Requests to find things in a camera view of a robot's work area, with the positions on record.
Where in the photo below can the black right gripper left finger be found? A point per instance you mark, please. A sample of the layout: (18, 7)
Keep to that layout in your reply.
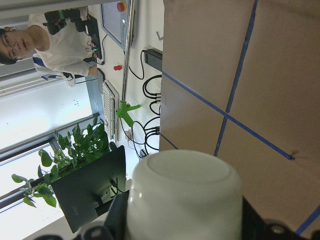
(113, 227)

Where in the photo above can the black power adapter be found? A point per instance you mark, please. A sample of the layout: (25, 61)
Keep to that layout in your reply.
(153, 57)

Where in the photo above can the metal reacher grabber tool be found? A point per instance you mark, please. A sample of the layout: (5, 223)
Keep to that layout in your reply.
(124, 107)

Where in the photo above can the white keyboard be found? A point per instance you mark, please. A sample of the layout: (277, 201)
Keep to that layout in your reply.
(110, 106)

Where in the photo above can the cream white cup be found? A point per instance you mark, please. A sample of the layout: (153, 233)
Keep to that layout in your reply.
(184, 195)

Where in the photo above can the person in white t-shirt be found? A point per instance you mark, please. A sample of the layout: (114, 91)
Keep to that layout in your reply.
(64, 52)

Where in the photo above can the small red object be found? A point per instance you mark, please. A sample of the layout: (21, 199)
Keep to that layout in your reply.
(118, 67)

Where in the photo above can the green potted plant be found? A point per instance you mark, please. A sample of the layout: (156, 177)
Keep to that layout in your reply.
(76, 150)

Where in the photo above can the blue teach pendant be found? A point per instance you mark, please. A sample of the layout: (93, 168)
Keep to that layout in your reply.
(115, 16)

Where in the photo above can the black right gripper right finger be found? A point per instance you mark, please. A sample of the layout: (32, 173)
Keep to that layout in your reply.
(256, 228)

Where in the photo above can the black monitor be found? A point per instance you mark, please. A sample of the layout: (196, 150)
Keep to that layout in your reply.
(87, 193)

